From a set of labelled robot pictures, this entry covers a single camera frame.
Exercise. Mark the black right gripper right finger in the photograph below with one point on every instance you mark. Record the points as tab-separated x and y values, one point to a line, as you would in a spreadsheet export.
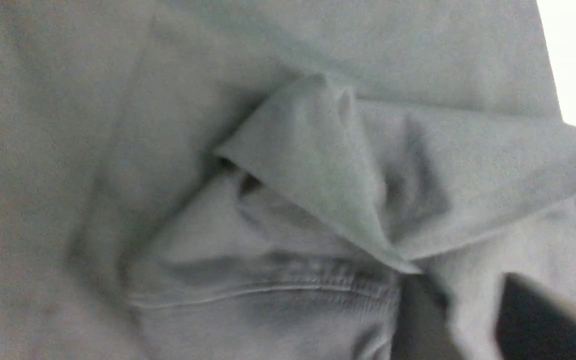
534	323

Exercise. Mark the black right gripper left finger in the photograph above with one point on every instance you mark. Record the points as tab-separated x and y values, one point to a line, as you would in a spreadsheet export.
422	324

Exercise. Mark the dark gray long-sleeve shirt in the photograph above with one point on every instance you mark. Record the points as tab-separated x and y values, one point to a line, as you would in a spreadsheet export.
253	179

